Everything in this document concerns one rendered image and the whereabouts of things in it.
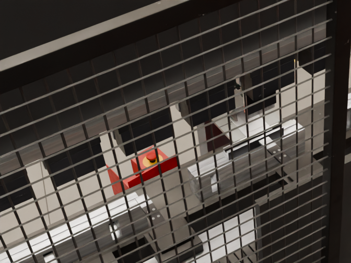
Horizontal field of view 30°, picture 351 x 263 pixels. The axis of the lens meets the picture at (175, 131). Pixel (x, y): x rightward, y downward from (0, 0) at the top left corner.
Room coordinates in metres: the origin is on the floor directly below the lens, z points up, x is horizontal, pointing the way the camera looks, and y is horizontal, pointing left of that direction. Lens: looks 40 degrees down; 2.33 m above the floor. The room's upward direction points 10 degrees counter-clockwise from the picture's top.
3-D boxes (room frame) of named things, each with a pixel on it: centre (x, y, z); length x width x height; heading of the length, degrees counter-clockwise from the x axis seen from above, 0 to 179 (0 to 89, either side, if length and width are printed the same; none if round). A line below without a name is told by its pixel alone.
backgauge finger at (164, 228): (1.20, 0.08, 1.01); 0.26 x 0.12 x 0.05; 21
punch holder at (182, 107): (1.45, -0.10, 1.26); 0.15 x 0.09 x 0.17; 111
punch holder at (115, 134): (1.37, 0.09, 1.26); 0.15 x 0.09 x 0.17; 111
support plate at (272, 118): (1.65, -0.21, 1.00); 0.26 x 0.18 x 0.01; 21
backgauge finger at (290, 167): (1.36, -0.31, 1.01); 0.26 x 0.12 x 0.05; 21
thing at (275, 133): (1.50, -0.23, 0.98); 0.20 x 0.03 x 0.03; 111
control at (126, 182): (1.68, 0.13, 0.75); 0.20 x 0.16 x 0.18; 119
